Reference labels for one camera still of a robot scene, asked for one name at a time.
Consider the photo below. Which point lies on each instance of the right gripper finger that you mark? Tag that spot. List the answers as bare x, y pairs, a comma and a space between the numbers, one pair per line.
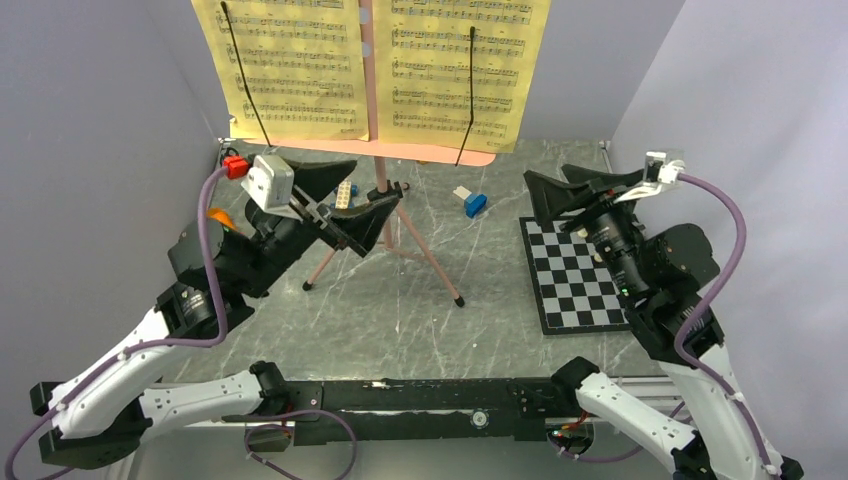
552, 198
582, 179

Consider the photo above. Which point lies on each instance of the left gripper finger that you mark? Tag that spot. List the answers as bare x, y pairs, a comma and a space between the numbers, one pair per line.
362, 225
314, 181

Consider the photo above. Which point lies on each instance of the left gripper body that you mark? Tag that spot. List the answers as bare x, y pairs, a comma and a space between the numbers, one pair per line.
303, 204

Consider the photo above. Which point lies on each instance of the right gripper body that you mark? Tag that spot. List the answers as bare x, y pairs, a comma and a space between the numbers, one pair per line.
610, 225

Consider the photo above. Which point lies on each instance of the pink music stand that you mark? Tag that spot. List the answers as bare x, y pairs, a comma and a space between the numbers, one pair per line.
431, 81

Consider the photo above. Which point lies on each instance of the orange toy microphone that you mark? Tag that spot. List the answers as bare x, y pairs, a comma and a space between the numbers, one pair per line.
221, 216

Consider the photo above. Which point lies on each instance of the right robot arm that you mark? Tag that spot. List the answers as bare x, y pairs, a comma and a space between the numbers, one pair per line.
666, 284

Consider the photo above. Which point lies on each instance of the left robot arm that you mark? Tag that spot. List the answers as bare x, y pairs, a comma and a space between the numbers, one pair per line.
166, 344

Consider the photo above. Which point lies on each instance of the cream blue-wheeled brick car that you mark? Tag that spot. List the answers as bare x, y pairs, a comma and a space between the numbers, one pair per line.
345, 194

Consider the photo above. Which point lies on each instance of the black white chessboard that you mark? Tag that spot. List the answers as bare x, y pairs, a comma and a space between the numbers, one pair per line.
574, 293

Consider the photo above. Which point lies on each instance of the white blue brick block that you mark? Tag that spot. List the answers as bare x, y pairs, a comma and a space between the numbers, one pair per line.
473, 203

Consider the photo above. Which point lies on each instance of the left yellow sheet music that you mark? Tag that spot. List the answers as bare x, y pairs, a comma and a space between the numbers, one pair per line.
289, 69

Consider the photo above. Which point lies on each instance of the yellow sheet music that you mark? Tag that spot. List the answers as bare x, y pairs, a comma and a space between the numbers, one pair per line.
455, 73
289, 69

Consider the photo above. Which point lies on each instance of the right yellow sheet music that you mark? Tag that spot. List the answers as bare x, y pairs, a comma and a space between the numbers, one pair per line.
455, 73

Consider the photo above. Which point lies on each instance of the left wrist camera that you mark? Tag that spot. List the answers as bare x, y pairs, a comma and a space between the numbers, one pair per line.
267, 179

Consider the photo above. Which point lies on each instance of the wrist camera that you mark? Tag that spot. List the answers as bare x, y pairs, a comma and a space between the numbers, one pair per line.
659, 175
267, 179

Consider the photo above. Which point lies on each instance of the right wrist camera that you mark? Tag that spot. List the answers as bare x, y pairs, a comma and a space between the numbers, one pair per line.
659, 175

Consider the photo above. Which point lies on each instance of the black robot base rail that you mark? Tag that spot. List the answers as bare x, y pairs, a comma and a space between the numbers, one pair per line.
523, 409

